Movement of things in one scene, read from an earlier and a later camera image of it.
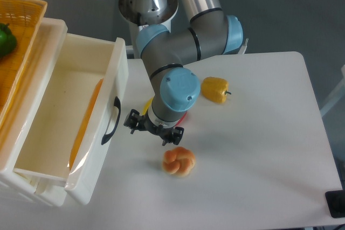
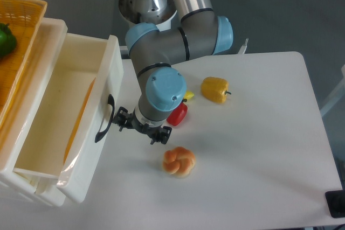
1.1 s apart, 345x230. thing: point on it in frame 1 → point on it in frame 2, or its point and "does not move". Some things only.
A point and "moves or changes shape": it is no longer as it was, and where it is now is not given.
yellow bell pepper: (215, 89) does not move
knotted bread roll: (179, 161) does not move
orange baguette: (85, 122) → (78, 119)
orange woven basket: (25, 15) does not move
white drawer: (81, 112) moves or changes shape
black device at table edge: (336, 202) does not move
